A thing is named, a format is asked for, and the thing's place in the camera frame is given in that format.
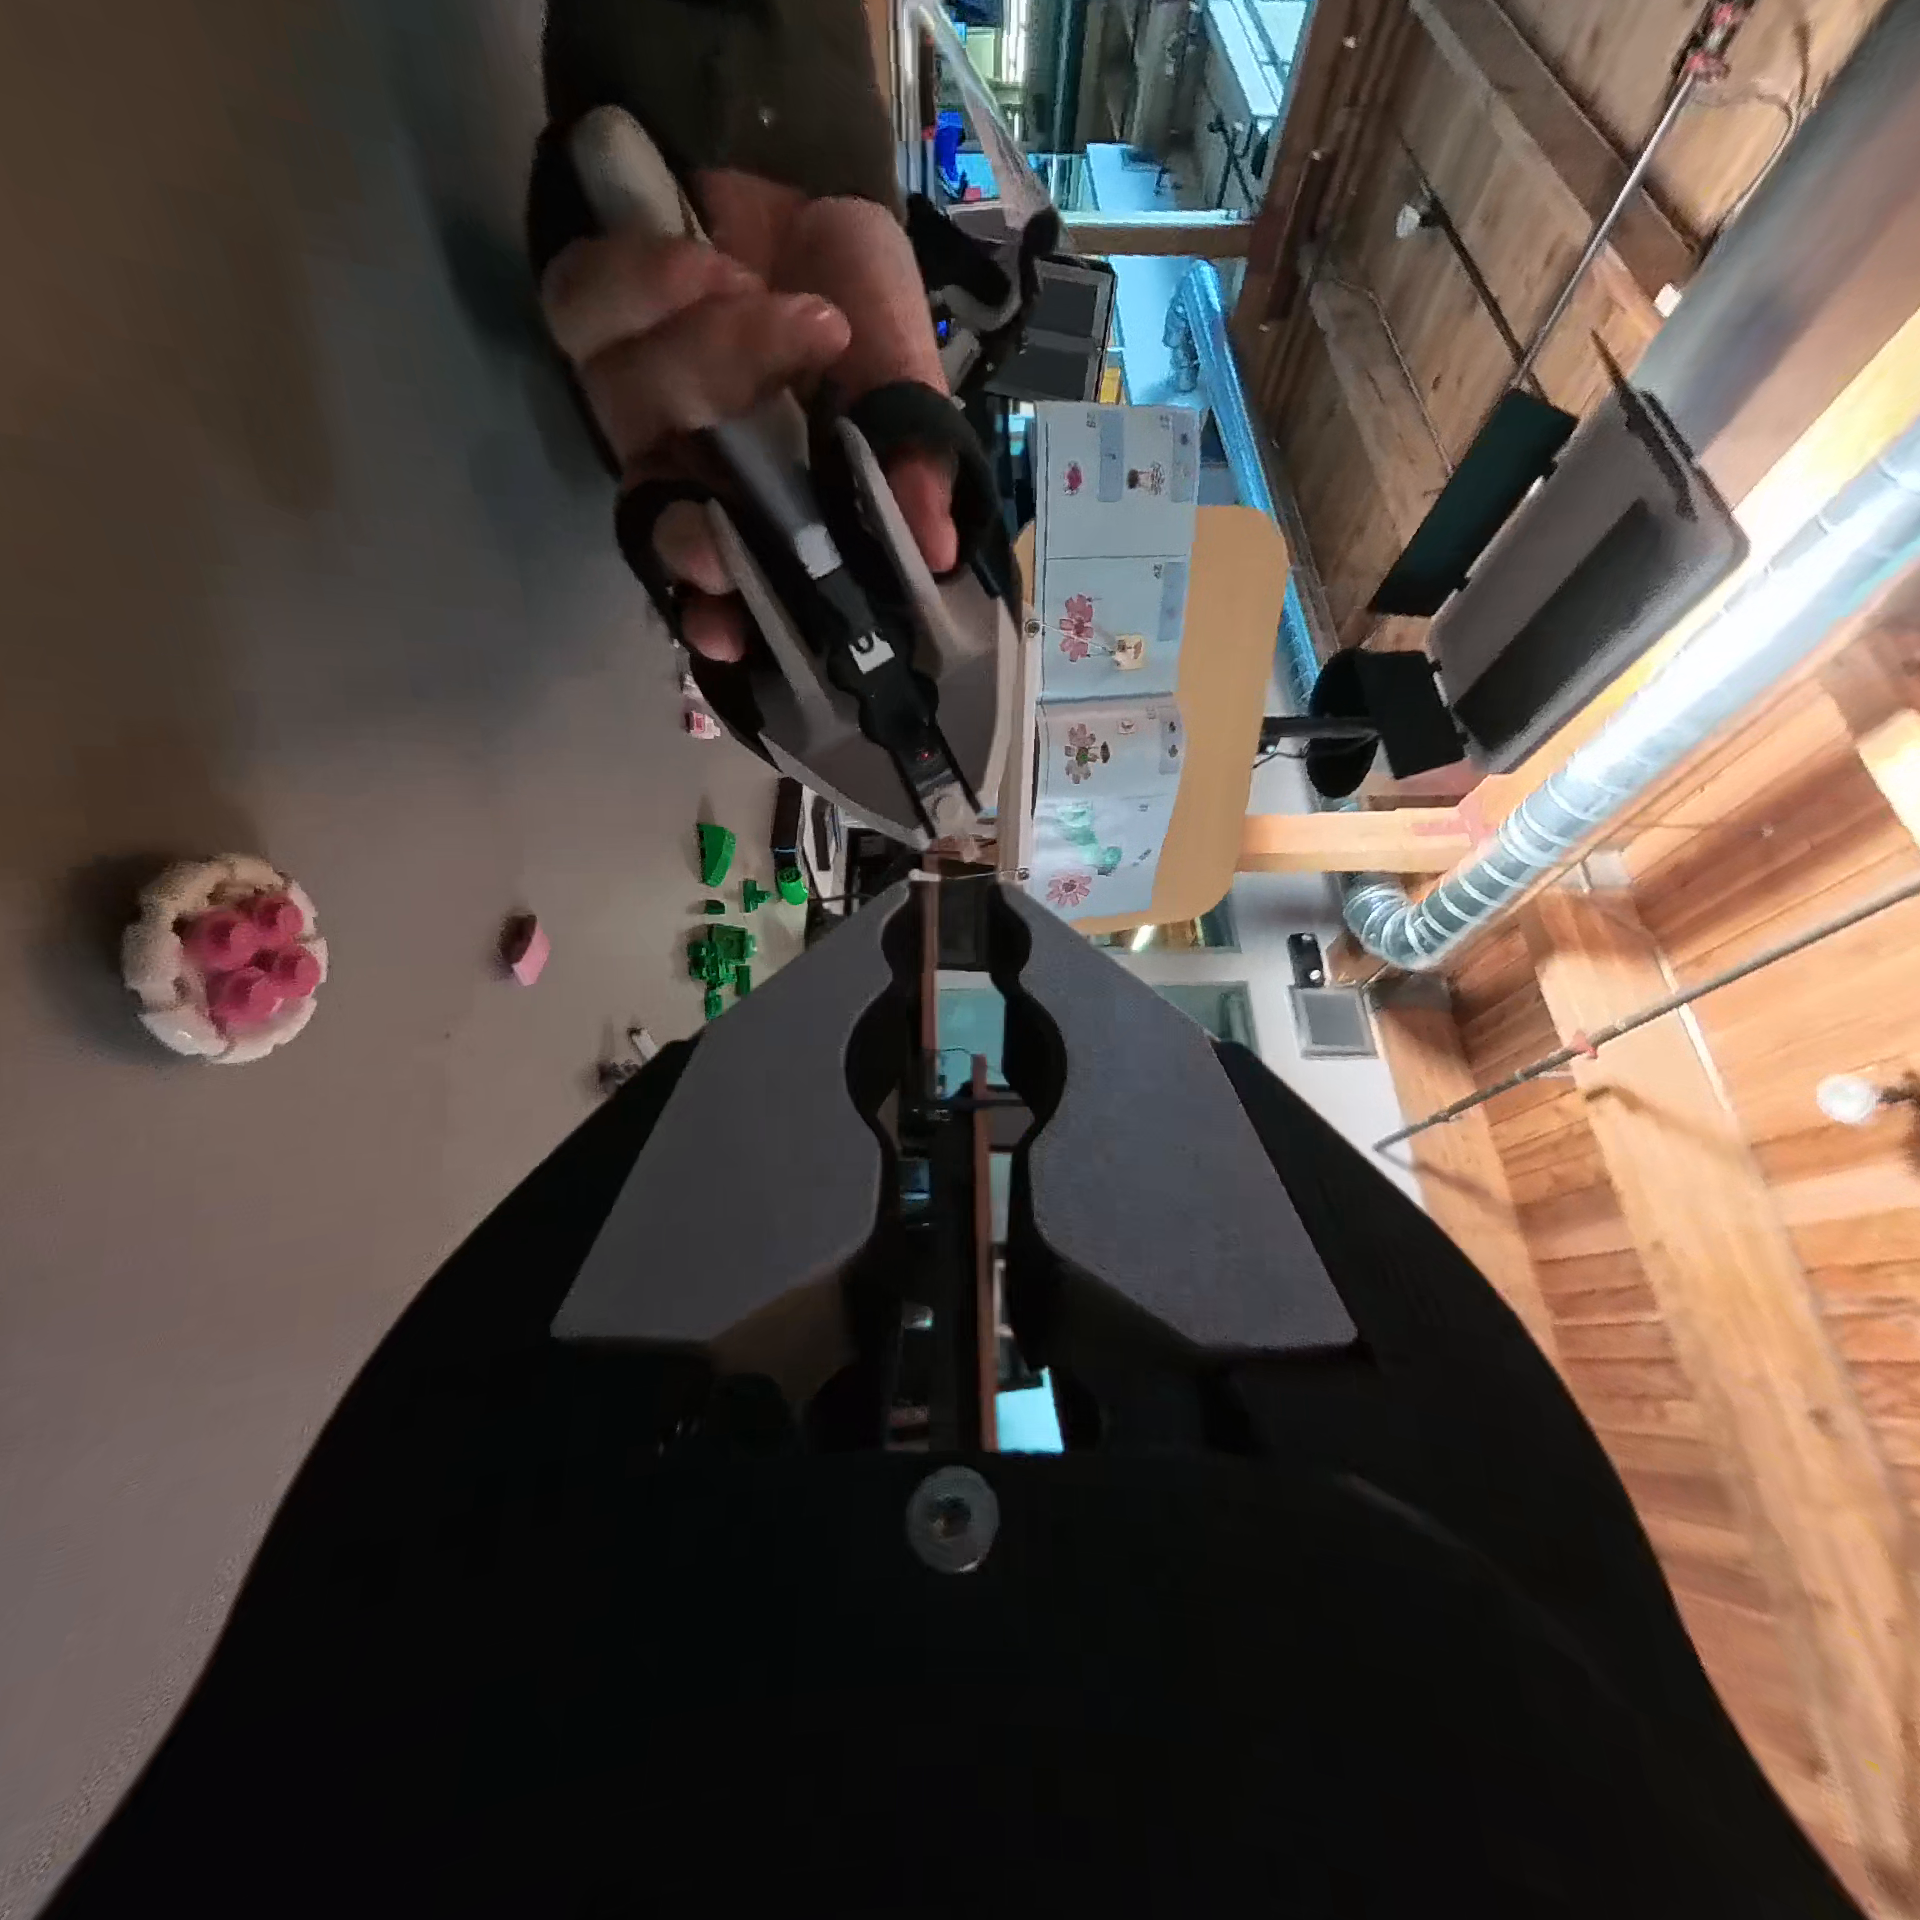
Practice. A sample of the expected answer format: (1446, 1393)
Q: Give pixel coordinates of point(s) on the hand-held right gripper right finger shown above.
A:
(1188, 1201)

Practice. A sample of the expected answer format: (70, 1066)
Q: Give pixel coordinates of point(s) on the wall air vent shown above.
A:
(1331, 1021)

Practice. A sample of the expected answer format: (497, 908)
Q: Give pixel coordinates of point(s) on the wooden ceiling beam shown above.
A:
(1350, 840)

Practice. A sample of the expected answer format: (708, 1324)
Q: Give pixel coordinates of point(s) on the black ceiling-mounted unit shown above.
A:
(1575, 571)

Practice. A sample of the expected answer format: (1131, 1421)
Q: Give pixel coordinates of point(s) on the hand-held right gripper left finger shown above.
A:
(720, 1201)

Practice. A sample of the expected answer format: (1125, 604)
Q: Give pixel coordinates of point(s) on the person's left hand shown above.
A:
(737, 316)

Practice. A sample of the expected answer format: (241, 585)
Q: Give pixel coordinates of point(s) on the grey desk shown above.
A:
(301, 453)

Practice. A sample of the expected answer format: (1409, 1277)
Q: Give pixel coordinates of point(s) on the black device on stand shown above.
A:
(991, 284)

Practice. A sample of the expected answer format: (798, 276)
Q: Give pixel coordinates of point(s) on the silver ceiling duct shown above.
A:
(1651, 706)

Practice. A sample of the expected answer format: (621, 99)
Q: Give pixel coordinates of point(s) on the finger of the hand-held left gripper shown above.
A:
(963, 661)
(796, 706)

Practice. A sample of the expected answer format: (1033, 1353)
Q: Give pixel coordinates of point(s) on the group of green toy bricks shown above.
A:
(737, 899)

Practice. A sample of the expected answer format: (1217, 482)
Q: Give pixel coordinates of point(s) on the round white plate magenta studs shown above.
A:
(227, 960)

